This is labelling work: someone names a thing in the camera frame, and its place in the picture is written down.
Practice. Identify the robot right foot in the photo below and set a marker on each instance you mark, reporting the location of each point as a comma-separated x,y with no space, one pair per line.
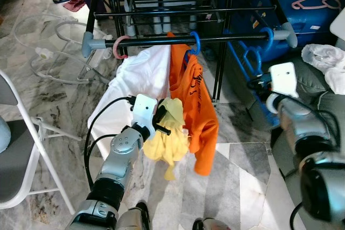
213,224

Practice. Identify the white folding chair grey seat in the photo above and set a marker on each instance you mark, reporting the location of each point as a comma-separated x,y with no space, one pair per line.
16,171

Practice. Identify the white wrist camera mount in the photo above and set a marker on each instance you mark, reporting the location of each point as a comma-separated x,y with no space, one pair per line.
144,111
283,79

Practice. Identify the orange shirt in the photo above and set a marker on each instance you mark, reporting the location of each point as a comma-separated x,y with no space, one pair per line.
202,111

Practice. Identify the crumpled white cloth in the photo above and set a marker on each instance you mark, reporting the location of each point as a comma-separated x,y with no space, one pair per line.
323,57

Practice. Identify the blue plastic clothes hanger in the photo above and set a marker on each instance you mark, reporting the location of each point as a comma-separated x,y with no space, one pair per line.
271,39
197,44

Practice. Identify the grey green sofa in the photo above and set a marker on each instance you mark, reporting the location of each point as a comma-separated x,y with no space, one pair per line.
323,117

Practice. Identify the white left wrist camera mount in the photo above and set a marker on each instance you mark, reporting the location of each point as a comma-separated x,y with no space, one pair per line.
144,111

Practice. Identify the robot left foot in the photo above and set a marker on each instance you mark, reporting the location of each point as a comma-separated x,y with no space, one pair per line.
135,218

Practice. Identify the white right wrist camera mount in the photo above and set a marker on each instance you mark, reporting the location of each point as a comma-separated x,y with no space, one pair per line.
283,79

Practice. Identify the black metal drying rack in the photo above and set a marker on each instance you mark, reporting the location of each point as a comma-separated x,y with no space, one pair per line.
156,41

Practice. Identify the yellow shirt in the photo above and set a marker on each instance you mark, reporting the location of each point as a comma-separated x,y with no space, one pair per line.
170,144

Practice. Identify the light blue cushion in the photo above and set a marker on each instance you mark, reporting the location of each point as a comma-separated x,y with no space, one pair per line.
2,133

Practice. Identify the pink hanger with thick hook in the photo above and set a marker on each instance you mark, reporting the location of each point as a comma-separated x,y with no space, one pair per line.
115,49

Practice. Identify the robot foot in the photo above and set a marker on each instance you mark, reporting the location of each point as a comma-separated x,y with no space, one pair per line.
213,224
135,218

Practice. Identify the white plastic storage box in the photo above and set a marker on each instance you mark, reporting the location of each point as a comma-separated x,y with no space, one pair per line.
338,25

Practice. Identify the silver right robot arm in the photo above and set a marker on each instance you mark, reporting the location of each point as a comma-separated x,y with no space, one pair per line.
304,127

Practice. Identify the white slatted frame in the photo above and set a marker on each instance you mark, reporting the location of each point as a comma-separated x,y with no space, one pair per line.
159,22

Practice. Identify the white shirt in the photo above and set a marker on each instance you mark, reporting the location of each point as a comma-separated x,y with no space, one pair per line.
135,84

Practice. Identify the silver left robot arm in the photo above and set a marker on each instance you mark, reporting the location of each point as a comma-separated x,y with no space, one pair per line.
121,154

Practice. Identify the blue hard suitcase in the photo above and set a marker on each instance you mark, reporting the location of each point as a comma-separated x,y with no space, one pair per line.
291,20

